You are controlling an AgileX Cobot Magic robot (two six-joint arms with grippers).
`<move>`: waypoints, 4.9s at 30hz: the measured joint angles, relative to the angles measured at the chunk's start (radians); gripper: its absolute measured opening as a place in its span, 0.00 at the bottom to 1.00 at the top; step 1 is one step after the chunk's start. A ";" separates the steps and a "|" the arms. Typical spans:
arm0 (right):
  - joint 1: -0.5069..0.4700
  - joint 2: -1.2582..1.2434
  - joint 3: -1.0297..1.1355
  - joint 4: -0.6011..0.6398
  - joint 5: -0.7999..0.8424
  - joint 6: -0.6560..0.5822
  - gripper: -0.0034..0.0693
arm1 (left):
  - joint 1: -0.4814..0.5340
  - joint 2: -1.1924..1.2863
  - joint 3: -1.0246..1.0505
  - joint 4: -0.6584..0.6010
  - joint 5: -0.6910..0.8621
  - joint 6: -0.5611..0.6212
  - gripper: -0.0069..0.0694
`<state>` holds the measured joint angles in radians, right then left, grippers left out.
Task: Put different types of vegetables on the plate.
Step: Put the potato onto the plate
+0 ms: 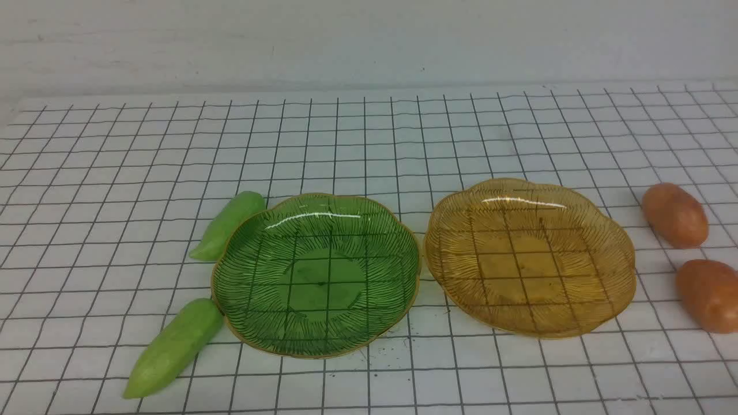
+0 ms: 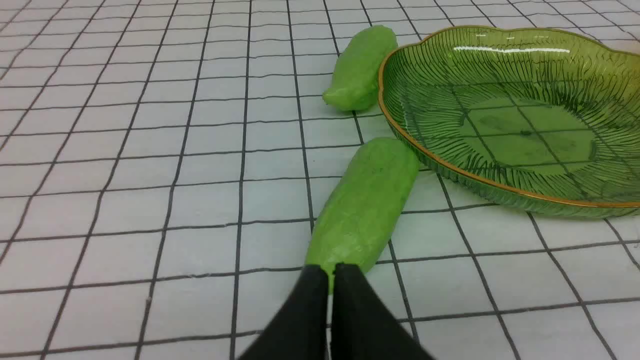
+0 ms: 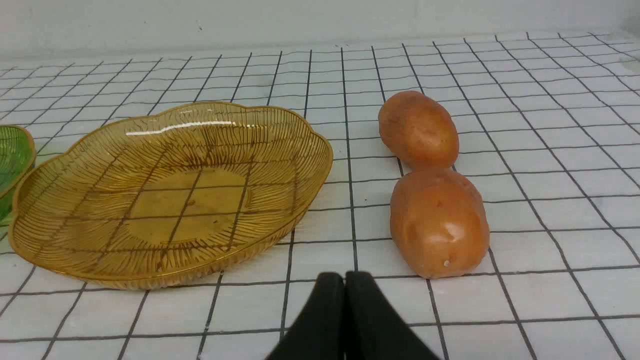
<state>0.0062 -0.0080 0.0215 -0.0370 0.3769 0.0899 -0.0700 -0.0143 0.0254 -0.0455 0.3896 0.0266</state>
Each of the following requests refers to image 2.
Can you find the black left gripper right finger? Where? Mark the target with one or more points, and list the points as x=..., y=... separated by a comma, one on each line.
x=362, y=328

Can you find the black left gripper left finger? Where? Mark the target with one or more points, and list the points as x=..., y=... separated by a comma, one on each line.
x=298, y=330

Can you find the green cucumber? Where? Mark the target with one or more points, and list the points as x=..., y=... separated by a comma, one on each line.
x=354, y=83
x=360, y=214

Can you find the checkered white tablecloth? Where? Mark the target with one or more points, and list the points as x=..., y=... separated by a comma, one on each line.
x=162, y=162

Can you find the green glass leaf plate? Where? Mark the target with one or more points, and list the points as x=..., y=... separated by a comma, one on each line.
x=538, y=119

